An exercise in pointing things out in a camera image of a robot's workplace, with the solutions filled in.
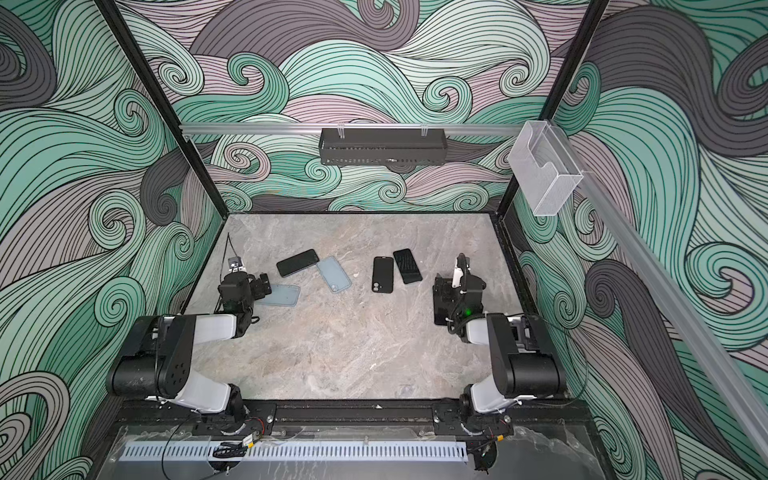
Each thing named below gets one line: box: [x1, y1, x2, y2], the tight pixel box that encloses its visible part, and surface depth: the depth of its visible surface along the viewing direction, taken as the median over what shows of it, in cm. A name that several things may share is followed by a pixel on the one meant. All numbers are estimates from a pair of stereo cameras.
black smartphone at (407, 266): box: [393, 248, 423, 284], surface depth 106 cm
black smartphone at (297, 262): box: [276, 249, 320, 278], surface depth 108 cm
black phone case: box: [372, 256, 394, 294], surface depth 103 cm
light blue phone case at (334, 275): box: [316, 256, 352, 294], surface depth 104 cm
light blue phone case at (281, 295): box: [255, 284, 301, 307], surface depth 98 cm
